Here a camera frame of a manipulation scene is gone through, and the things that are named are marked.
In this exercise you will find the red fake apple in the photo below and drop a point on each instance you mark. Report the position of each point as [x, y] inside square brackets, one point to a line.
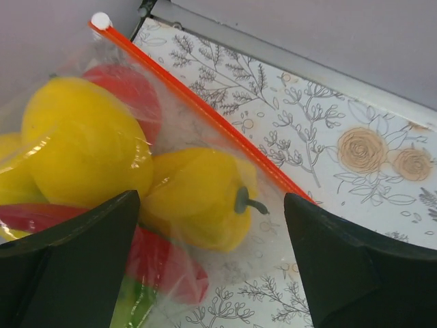
[134, 89]

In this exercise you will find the clear zip top bag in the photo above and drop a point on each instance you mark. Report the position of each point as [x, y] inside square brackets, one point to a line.
[187, 122]

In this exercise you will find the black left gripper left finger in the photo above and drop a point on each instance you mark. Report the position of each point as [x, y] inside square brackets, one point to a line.
[70, 274]

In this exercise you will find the floral table mat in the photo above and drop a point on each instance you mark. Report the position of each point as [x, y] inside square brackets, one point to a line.
[354, 159]

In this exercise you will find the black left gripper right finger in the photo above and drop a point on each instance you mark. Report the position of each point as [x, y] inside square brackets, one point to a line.
[355, 277]

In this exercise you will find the red fake chili pepper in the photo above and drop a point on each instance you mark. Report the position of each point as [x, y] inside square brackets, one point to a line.
[153, 261]

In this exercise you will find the yellow fake bell pepper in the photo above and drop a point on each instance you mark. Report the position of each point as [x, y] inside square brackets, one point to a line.
[202, 197]

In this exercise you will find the yellow fake lemon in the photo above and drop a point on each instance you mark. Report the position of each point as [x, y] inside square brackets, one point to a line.
[84, 145]
[18, 187]

